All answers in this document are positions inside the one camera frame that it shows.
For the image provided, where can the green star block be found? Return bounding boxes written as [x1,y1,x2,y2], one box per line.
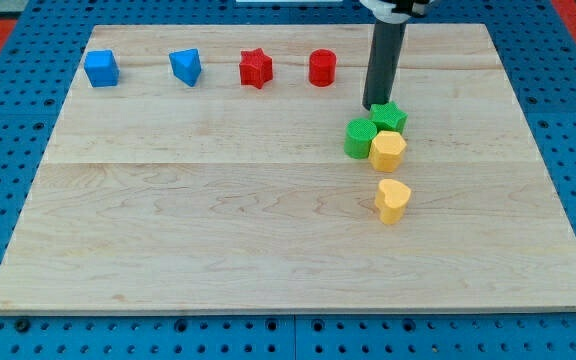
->
[369,102,408,134]

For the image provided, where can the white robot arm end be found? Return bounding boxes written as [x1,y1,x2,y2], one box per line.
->
[360,0,437,24]

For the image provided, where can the red star block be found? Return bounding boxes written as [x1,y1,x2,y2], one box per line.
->
[239,48,273,89]

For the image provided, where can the blue triangle block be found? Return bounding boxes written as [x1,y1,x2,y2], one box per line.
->
[169,48,202,87]

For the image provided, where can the green cylinder block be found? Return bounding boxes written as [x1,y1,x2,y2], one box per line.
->
[343,118,378,159]

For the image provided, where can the light wooden board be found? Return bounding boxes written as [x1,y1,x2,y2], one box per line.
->
[0,24,576,316]

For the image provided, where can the yellow hexagon block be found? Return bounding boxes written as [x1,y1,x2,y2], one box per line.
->
[368,130,407,172]

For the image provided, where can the yellow heart block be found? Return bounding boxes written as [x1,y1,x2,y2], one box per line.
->
[374,179,412,225]

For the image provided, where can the red cylinder block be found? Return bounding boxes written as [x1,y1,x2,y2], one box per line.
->
[308,49,337,87]

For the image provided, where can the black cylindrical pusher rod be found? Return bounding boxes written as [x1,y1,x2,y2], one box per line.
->
[362,20,406,110]

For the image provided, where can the blue cube block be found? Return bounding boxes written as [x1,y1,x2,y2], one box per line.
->
[84,49,119,87]

